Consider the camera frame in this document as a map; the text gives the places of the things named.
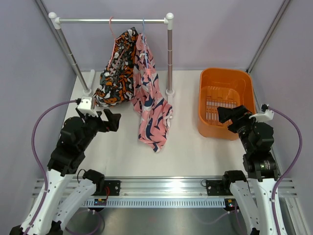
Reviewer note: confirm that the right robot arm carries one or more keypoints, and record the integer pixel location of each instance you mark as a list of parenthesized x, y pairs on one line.
[(255, 192)]

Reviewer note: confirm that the orange plastic basket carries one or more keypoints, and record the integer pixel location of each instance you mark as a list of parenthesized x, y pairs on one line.
[(226, 88)]

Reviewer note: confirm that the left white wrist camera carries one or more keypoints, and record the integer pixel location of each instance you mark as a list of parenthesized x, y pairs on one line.
[(87, 105)]

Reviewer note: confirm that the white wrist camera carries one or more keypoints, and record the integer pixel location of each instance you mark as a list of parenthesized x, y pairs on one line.
[(265, 115), (87, 105)]

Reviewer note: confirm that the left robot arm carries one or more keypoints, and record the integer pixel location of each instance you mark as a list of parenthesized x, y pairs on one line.
[(50, 215)]

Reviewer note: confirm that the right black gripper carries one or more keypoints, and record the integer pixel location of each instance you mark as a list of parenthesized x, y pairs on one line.
[(225, 113)]

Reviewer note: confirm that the pink shark print shorts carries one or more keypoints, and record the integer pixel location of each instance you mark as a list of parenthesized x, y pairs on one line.
[(148, 101)]

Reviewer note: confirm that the aluminium mounting rail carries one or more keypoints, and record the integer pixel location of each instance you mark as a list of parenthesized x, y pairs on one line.
[(160, 187)]

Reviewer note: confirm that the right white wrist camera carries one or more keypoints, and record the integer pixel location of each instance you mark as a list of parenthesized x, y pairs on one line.
[(265, 115)]

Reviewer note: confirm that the blue wire hanger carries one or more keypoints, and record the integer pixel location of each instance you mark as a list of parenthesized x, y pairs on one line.
[(144, 43)]

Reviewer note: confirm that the white slotted cable duct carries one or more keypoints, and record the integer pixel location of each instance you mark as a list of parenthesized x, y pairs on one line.
[(155, 203)]

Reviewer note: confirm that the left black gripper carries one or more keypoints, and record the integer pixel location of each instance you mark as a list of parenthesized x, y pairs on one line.
[(113, 120)]

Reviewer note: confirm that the orange black camouflage shorts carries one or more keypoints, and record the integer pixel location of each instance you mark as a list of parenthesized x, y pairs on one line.
[(116, 84)]

